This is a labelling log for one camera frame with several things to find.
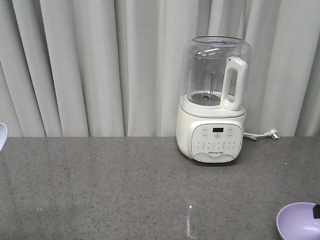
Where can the light blue plastic spoon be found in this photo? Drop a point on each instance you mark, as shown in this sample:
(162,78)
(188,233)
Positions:
(3,135)

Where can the purple plastic bowl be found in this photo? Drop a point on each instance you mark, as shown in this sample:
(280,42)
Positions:
(295,222)

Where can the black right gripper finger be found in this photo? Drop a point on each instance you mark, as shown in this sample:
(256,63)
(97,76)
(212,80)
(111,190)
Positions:
(316,211)

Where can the grey pleated curtain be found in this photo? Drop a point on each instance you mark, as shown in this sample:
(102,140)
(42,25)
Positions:
(78,68)

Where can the white blender with clear jar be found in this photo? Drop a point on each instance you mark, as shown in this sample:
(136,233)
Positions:
(212,106)

